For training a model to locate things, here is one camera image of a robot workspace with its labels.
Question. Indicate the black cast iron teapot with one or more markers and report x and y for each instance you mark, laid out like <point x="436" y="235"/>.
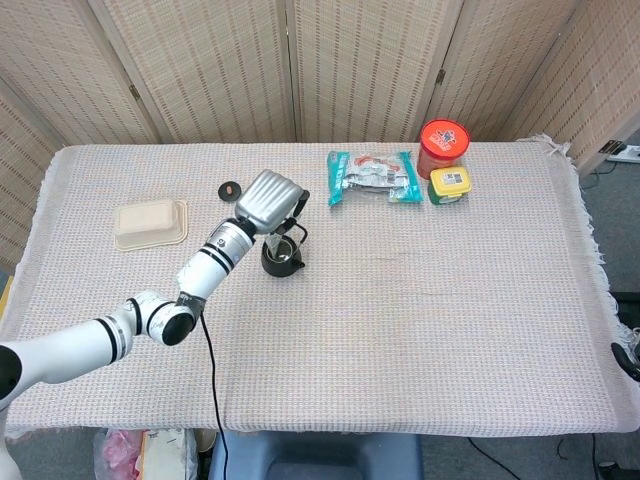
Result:
<point x="280" y="269"/>

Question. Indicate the woven folding screen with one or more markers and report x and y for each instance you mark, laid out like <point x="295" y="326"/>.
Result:
<point x="215" y="65"/>

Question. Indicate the blue grey chair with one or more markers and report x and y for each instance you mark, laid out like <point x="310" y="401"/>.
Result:
<point x="315" y="455"/>

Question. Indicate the brass screen hinge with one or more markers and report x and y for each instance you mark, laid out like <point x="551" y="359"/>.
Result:
<point x="440" y="76"/>
<point x="613" y="147"/>
<point x="134" y="91"/>

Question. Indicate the waffle weave tablecloth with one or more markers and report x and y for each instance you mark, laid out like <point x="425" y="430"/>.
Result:
<point x="400" y="325"/>

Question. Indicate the teal snack package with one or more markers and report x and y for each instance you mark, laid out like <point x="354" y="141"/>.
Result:
<point x="372" y="177"/>

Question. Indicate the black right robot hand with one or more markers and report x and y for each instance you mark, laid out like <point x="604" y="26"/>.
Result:
<point x="625" y="361"/>

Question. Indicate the orange jar with red lid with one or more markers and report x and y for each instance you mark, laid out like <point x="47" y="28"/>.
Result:
<point x="444" y="142"/>

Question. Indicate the pink plastic bag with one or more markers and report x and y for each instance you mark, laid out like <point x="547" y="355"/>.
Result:
<point x="120" y="452"/>

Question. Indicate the white power strip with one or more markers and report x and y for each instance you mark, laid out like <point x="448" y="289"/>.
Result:
<point x="627" y="154"/>

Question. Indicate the black teapot lid wooden knob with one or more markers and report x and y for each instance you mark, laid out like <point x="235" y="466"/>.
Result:
<point x="230" y="191"/>

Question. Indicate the green tub with yellow lid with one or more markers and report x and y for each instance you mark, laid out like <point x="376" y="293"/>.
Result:
<point x="450" y="182"/>

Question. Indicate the cream plastic food container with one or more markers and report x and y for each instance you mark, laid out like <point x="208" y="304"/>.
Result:
<point x="147" y="222"/>

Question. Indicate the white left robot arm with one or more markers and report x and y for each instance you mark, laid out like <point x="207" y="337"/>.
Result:
<point x="210" y="265"/>

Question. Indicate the white paper box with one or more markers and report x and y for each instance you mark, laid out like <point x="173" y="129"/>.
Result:
<point x="167" y="452"/>

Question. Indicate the metal tea strainer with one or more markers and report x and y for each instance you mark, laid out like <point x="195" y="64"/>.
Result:
<point x="289" y="252"/>

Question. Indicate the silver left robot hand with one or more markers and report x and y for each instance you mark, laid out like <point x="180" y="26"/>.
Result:
<point x="267" y="200"/>

